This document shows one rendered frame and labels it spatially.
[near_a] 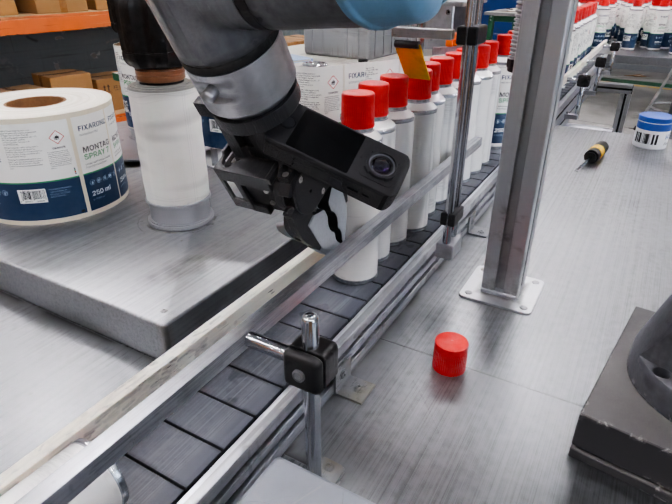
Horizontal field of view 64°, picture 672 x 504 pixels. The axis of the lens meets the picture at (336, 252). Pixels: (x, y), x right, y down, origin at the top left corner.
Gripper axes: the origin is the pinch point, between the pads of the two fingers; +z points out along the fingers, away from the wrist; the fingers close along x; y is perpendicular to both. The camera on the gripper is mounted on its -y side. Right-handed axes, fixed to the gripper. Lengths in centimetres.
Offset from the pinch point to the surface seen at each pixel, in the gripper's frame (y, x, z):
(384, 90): -0.6, -14.5, -8.4
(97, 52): 409, -228, 178
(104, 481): -1.8, 28.0, -14.5
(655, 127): -27, -78, 51
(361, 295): -2.7, 2.6, 4.8
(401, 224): -1.4, -10.2, 8.8
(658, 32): -21, -202, 114
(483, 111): -1.7, -40.7, 17.3
